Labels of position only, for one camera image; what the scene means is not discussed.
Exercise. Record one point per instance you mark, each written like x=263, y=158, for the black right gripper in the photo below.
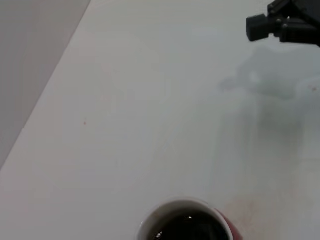
x=306, y=12

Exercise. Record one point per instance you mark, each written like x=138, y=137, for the red ceramic cup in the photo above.
x=150, y=222

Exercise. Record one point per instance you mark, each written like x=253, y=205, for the dark coffee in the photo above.
x=192, y=230

